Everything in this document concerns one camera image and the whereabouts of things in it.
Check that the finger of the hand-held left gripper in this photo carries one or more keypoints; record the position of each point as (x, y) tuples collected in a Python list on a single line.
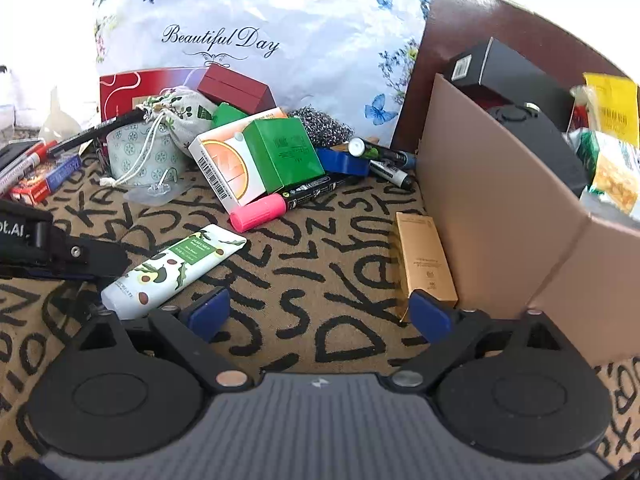
[(85, 257)]

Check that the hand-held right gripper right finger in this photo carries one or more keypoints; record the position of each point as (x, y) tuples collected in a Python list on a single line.
[(430, 316)]

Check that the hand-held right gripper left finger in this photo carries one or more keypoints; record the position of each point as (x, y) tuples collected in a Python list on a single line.
[(210, 312)]

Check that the avocado print hand cream tube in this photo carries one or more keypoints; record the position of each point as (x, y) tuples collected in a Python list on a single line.
[(175, 270)]

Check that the gold box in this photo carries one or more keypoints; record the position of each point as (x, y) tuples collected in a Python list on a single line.
[(425, 255)]

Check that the brown cardboard box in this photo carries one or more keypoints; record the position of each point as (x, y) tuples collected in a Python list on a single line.
[(500, 220)]

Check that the yellow white snack packet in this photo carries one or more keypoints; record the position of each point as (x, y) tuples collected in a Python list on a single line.
[(615, 107)]

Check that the letter-patterned desktop cloth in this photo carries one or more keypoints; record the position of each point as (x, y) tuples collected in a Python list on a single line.
[(320, 280)]

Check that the red blue playing card box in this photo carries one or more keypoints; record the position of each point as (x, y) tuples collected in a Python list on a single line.
[(47, 180)]

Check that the red marker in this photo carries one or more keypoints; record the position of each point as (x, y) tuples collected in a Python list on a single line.
[(27, 162)]

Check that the dark flat device box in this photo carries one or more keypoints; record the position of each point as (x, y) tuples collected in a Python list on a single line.
[(12, 152)]

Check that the clear adhesive metal hook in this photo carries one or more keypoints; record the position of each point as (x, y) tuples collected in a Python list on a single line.
[(160, 190)]

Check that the pink cap highlighter marker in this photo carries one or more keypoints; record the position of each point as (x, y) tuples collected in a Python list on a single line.
[(255, 212)]

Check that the green patterned tape roll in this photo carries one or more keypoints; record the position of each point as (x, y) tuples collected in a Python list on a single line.
[(140, 150)]

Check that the black curved headband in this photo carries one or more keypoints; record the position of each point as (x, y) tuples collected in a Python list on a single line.
[(95, 132)]

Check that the translucent funnel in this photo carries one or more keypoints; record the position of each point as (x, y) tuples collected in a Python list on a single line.
[(60, 117)]

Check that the black marker with white band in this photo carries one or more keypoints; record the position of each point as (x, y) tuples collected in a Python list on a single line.
[(395, 176)]

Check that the orange and white box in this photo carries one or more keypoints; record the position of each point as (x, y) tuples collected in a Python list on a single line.
[(225, 165)]

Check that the large red gift box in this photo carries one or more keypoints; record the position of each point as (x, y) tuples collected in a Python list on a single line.
[(125, 92)]

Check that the blue tape roll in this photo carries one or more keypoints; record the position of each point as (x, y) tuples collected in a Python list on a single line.
[(340, 162)]

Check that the small green box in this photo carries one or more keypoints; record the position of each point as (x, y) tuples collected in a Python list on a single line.
[(227, 115)]

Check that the black round-top device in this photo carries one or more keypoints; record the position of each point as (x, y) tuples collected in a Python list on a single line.
[(540, 145)]

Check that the steel wool scrubber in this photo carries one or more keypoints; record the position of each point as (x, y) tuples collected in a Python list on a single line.
[(320, 125)]

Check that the small dark red box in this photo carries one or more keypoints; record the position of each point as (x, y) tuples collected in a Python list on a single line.
[(235, 87)]

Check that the green snack packet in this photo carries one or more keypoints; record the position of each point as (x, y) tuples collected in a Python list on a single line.
[(615, 175)]

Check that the black box with white label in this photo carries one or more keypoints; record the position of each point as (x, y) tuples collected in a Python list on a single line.
[(515, 75)]

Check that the dark brown wooden board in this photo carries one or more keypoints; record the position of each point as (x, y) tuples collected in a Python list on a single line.
[(470, 15)]

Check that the white floral plastic bag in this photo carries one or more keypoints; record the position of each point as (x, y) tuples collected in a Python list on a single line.
[(280, 10)]

